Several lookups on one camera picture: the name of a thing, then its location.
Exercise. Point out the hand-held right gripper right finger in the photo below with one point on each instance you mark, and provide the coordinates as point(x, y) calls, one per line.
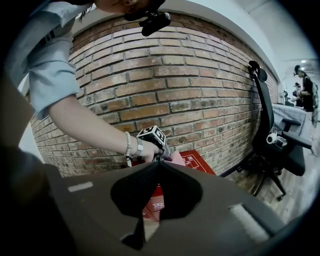
point(212, 205)

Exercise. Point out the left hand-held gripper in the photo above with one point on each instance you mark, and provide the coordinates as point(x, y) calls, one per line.
point(153, 136)

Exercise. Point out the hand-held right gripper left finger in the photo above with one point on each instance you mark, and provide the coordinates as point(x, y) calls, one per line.
point(95, 200)

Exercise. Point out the red fire extinguisher box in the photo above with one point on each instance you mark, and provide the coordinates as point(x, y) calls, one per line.
point(197, 165)

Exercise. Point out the person's left forearm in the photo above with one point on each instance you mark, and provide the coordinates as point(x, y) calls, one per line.
point(87, 127)

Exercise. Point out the person's left hand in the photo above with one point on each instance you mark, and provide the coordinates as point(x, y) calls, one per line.
point(150, 151)

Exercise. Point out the white round device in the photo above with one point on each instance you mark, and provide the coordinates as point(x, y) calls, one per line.
point(271, 138)

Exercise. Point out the black office chair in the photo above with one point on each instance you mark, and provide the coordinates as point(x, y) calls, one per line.
point(267, 120)

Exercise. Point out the grey table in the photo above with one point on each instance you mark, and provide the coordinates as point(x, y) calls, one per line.
point(290, 116)

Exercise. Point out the light blue shirt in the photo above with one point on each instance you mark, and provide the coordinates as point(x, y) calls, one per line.
point(50, 62)

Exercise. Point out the person's face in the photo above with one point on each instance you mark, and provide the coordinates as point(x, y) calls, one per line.
point(117, 5)

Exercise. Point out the small grey camera box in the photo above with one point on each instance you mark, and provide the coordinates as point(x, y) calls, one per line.
point(280, 143)

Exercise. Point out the black head camera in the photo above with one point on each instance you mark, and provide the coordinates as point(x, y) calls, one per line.
point(155, 23)

